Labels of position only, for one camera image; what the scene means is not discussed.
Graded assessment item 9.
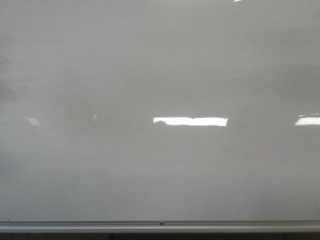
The white whiteboard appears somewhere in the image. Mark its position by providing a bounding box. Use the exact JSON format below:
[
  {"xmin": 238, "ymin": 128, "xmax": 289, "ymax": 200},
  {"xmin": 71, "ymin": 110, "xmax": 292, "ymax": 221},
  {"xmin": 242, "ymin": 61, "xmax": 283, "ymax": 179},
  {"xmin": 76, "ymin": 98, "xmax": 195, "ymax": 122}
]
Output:
[{"xmin": 0, "ymin": 0, "xmax": 320, "ymax": 221}]

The aluminium whiteboard tray rail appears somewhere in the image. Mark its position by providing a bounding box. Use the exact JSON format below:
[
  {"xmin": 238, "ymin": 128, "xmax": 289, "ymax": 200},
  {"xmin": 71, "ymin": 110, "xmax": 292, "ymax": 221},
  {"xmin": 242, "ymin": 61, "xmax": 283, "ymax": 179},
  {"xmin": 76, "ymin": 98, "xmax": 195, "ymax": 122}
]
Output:
[{"xmin": 0, "ymin": 220, "xmax": 320, "ymax": 234}]

